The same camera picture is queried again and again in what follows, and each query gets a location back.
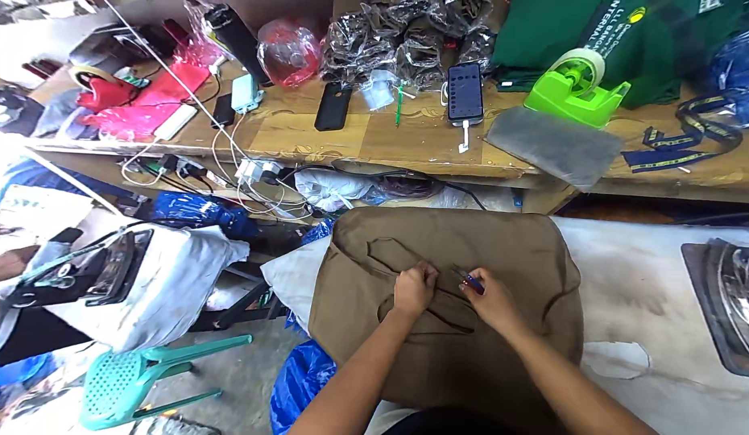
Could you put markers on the person's left hand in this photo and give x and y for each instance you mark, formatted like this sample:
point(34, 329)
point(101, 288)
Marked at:
point(412, 291)

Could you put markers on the person's right hand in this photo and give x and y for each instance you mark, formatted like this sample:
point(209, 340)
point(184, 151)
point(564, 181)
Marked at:
point(496, 302)

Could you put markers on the person's left fingers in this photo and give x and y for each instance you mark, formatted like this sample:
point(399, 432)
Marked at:
point(423, 273)

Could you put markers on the person's right thumb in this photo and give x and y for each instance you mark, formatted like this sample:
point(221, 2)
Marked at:
point(469, 293)

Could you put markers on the person's right fingers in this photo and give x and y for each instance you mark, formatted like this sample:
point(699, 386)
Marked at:
point(483, 276)

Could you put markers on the brown fabric garment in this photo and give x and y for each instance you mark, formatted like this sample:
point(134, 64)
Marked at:
point(501, 241)

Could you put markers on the person's left forearm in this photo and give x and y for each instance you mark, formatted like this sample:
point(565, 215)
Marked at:
point(356, 380)

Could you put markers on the person's right forearm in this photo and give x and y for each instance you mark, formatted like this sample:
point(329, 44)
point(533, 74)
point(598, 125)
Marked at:
point(568, 380)

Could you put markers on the white plastic bundle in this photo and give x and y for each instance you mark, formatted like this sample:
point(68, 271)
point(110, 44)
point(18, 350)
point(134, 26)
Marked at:
point(326, 186)

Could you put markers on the person's body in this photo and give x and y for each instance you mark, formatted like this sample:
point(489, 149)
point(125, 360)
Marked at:
point(450, 423)

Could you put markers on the wooden shelf table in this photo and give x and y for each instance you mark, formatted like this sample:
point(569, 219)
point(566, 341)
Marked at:
point(398, 142)

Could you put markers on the white ironing table cloth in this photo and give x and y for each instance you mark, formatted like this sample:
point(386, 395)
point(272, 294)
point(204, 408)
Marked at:
point(628, 278)

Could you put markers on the grey flat sheet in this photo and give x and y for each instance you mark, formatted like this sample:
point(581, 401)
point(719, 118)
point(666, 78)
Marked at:
point(553, 145)

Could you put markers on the blue plastic bag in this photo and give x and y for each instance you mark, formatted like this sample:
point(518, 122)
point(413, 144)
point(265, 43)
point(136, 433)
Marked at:
point(302, 380)

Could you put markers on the green pen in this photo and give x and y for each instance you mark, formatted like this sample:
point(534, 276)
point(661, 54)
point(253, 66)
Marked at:
point(400, 106)

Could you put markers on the black plug adapter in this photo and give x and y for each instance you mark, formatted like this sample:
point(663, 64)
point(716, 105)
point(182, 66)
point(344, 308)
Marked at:
point(270, 176)

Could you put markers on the smartphone with lit screen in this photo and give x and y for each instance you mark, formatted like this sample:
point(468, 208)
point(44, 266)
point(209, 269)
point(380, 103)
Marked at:
point(465, 93)

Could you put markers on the small clear plastic packet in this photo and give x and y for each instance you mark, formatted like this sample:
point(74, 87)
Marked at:
point(379, 90)

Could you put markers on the black smartphone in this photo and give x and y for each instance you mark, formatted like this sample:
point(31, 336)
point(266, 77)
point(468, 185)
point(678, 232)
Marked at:
point(333, 107)

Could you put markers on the green tape dispenser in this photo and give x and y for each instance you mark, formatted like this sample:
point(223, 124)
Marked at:
point(577, 102)

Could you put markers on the white multi-socket power strip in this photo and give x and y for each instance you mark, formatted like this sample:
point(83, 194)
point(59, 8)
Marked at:
point(249, 171)

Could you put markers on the dark iron rest pad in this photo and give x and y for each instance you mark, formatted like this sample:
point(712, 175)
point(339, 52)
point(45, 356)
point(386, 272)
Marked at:
point(704, 284)

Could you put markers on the navy yellow patterned ribbon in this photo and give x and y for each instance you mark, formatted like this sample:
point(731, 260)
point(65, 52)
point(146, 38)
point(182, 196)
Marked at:
point(670, 158)

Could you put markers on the blue plastic-wrapped package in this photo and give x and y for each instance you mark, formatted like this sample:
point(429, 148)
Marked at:
point(199, 208)

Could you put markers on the white cloth-covered ironing board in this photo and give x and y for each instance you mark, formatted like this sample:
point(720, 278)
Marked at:
point(187, 272)

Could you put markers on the clear tape roll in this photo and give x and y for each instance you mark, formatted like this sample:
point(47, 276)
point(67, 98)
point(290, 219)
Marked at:
point(597, 63)

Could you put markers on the stack of green garments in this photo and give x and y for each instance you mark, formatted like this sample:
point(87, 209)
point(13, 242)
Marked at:
point(537, 36)

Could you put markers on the light teal power adapter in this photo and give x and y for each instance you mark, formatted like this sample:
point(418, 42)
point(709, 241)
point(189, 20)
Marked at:
point(246, 93)

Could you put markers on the red item in clear plastic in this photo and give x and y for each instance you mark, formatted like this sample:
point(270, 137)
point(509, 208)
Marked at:
point(289, 54)

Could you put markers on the small black phone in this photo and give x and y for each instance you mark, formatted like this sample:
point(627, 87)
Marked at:
point(224, 110)

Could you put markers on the silver black steam iron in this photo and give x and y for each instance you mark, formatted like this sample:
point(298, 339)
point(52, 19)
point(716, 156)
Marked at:
point(743, 290)

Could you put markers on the white flat power bank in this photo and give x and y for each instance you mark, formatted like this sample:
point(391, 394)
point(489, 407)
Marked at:
point(176, 122)

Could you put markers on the black cylindrical bottle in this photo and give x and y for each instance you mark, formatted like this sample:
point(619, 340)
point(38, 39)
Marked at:
point(238, 42)

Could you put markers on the pink plastic bag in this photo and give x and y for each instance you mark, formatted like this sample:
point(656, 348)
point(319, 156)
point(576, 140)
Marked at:
point(160, 96)

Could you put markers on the teal plastic stool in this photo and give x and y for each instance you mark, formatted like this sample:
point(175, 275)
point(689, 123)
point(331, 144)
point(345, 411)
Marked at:
point(118, 374)

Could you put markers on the blue plastic-wrapped garments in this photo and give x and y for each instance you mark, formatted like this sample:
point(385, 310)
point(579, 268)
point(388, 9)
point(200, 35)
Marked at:
point(743, 78)

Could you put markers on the red tape dispenser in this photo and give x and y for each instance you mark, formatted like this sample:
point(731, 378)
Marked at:
point(109, 93)

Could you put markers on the beige tape roll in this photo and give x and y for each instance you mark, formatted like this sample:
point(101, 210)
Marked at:
point(83, 75)

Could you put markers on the grey cloth bundle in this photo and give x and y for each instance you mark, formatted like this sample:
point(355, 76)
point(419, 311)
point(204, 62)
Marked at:
point(54, 112)

